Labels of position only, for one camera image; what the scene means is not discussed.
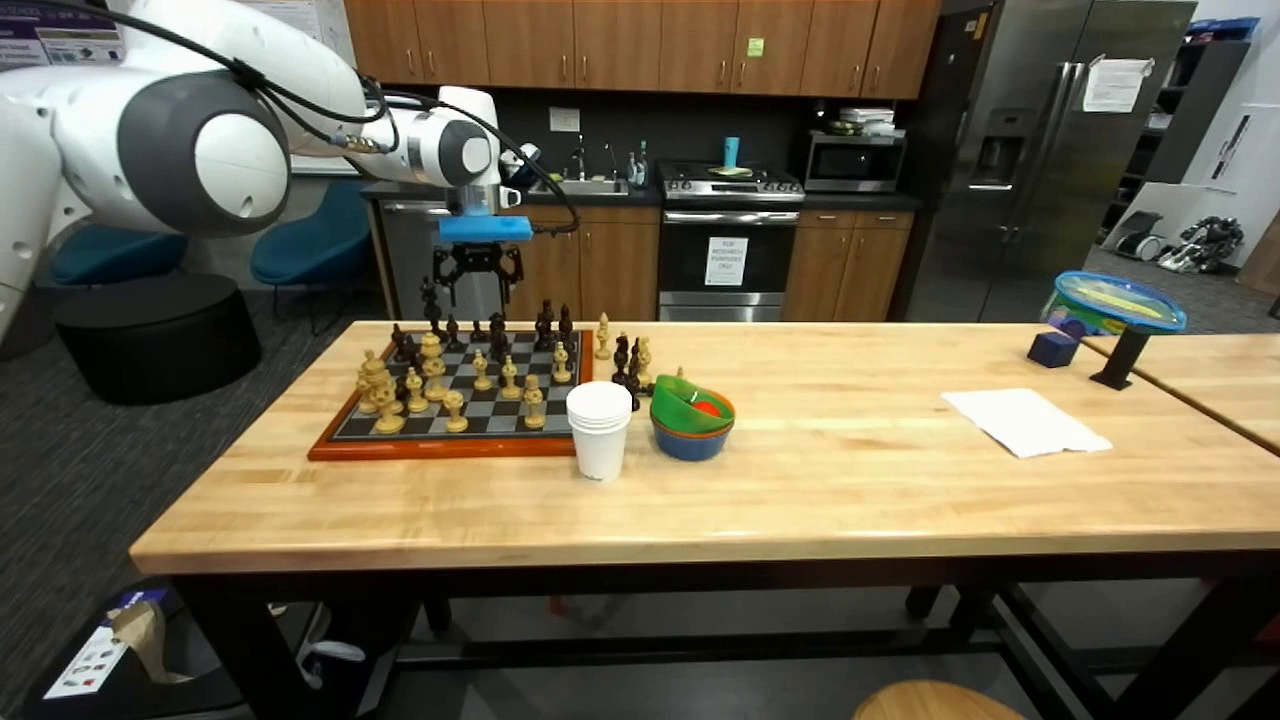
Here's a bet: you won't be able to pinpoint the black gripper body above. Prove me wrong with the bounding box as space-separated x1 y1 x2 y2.
443 242 514 286

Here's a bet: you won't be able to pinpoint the stainless steel dishwasher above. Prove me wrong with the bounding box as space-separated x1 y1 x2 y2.
378 197 465 321

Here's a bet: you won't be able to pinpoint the wide wooden base cabinet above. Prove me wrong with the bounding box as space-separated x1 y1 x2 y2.
504 198 667 322

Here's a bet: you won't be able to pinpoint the steel kitchen sink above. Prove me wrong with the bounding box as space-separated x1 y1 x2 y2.
554 177 633 202

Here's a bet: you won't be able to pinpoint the teal lounge chair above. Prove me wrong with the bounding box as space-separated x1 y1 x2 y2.
43 216 194 291
247 184 378 291

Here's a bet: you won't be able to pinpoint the white foam cup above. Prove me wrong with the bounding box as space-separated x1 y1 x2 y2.
565 380 638 484

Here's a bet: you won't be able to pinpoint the white paper on oven door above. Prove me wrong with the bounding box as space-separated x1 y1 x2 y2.
700 230 753 291

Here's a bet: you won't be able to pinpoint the green and blue bowl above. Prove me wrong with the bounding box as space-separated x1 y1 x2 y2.
648 371 741 462

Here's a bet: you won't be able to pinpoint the stainless steel oven range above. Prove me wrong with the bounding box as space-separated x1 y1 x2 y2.
655 158 814 322

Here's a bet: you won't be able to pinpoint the black round ottoman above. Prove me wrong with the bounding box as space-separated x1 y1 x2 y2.
53 272 269 407

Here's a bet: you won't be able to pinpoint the narrow wooden base cabinet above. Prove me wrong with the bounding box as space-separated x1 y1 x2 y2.
779 202 919 322

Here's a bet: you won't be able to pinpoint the black microwave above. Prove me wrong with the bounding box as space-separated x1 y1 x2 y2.
799 128 913 198

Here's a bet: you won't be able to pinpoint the bowls stacked on microwave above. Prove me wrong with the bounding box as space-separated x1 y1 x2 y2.
836 102 904 141

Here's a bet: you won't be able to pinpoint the white paper sheet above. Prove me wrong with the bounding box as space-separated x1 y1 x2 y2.
939 384 1118 462

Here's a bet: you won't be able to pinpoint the stainless steel fridge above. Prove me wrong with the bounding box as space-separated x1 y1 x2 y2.
904 0 1196 322

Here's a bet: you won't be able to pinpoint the small dark blue box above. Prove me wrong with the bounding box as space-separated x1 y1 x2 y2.
1024 317 1091 371

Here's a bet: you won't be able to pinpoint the wooden stool orange legs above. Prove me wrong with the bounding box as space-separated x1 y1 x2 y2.
851 677 1024 720

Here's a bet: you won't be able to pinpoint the teal rimmed plate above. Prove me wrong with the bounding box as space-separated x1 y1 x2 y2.
1047 267 1191 336

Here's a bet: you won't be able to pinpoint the black stand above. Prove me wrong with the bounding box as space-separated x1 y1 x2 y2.
1090 322 1151 393

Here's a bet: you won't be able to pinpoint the white paper on fridge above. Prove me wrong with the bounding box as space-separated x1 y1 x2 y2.
1075 56 1158 117

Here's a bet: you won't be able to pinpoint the white storage cabinet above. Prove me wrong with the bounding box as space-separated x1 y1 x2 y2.
1133 17 1280 230

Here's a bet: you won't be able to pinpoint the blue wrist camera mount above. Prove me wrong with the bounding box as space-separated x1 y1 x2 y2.
437 211 537 252

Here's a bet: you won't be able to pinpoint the chess board with orange frame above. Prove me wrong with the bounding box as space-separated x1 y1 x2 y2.
309 322 600 462

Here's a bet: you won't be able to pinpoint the wooden wall cabinets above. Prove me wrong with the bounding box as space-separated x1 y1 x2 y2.
339 0 946 102

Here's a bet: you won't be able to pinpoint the black table frame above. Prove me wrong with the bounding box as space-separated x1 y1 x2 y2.
171 556 1280 720

